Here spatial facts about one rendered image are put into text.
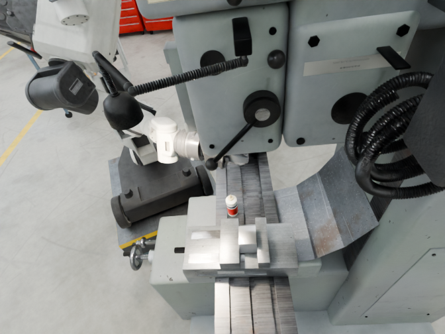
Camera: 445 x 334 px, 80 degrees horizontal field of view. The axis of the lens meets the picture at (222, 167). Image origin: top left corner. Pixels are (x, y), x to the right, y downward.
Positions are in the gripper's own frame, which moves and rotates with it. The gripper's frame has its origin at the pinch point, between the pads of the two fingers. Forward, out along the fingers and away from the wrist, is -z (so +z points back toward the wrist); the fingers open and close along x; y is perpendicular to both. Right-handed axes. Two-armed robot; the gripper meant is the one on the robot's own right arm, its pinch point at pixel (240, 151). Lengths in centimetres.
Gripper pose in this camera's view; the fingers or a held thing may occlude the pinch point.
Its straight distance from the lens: 74.4
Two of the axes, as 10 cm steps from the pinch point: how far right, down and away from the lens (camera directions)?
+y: 1.1, 6.7, 7.3
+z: -9.5, -1.6, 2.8
